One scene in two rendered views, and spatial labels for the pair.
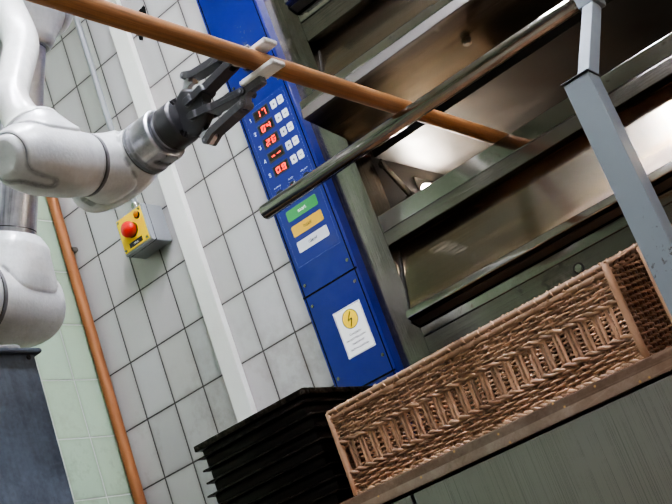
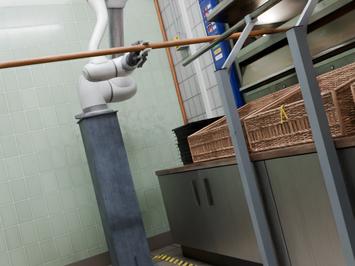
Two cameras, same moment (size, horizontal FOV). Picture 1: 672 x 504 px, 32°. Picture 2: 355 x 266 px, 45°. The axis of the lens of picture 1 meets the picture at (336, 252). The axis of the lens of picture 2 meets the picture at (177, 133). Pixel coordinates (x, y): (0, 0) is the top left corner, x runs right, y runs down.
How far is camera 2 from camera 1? 1.23 m
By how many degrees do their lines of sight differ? 36
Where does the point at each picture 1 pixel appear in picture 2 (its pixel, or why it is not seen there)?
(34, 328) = (124, 97)
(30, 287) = (120, 86)
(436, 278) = (249, 78)
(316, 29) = not seen: outside the picture
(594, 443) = (228, 174)
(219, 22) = not seen: outside the picture
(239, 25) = not seen: outside the picture
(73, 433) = (165, 104)
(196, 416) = (197, 102)
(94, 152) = (111, 68)
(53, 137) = (96, 68)
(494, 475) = (211, 173)
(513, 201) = (270, 56)
